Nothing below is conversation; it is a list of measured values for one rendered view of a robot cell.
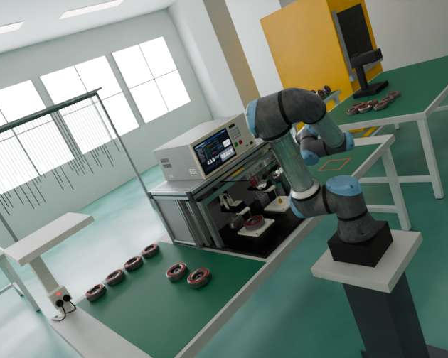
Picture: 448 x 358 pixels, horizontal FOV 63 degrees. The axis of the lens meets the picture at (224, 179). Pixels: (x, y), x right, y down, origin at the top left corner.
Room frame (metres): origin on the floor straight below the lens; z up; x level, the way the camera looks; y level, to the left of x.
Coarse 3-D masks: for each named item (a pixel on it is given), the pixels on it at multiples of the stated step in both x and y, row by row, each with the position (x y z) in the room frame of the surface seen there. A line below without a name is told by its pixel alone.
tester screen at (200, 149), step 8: (216, 136) 1.94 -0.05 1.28; (224, 136) 1.97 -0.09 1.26; (200, 144) 1.87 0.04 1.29; (208, 144) 1.90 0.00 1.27; (216, 144) 1.93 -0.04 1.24; (200, 152) 1.85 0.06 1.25; (208, 152) 1.88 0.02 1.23; (216, 152) 1.91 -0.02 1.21; (200, 160) 1.84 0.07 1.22; (216, 160) 1.90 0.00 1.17
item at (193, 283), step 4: (200, 268) 1.57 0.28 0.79; (204, 268) 1.56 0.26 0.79; (196, 272) 1.56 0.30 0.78; (200, 272) 1.56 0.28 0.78; (204, 272) 1.53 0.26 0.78; (208, 272) 1.52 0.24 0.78; (192, 276) 1.54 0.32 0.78; (196, 276) 1.54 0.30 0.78; (200, 276) 1.54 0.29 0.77; (204, 276) 1.49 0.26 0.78; (208, 276) 1.50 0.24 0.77; (188, 280) 1.52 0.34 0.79; (192, 280) 1.51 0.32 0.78; (196, 280) 1.49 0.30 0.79; (200, 280) 1.48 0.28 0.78; (204, 280) 1.48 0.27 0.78; (208, 280) 1.49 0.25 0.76; (192, 284) 1.48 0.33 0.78; (196, 284) 1.47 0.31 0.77; (200, 284) 1.48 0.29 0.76; (204, 284) 1.47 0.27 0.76
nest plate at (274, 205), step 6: (276, 198) 2.01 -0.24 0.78; (282, 198) 1.97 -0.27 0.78; (288, 198) 1.94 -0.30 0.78; (270, 204) 1.97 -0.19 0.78; (276, 204) 1.93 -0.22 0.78; (282, 204) 1.90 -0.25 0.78; (288, 204) 1.87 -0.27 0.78; (270, 210) 1.90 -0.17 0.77; (276, 210) 1.87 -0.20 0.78; (282, 210) 1.83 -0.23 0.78
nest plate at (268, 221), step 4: (268, 220) 1.78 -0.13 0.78; (272, 220) 1.76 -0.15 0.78; (264, 224) 1.75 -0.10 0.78; (268, 224) 1.73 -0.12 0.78; (244, 228) 1.81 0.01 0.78; (260, 228) 1.73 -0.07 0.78; (264, 228) 1.71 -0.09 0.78; (240, 232) 1.77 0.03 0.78; (244, 232) 1.76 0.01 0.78; (248, 232) 1.74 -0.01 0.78; (252, 232) 1.72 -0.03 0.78; (256, 232) 1.70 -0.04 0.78; (260, 232) 1.69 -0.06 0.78; (256, 236) 1.68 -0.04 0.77
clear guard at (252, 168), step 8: (264, 160) 1.90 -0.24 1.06; (272, 160) 1.84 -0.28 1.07; (248, 168) 1.87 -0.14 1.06; (256, 168) 1.81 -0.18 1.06; (264, 168) 1.77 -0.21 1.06; (280, 168) 1.78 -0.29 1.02; (232, 176) 1.85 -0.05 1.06; (240, 176) 1.79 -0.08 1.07; (248, 176) 1.74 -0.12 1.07; (256, 176) 1.72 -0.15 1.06; (272, 176) 1.73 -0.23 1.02; (256, 184) 1.67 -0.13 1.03; (264, 184) 1.68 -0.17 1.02
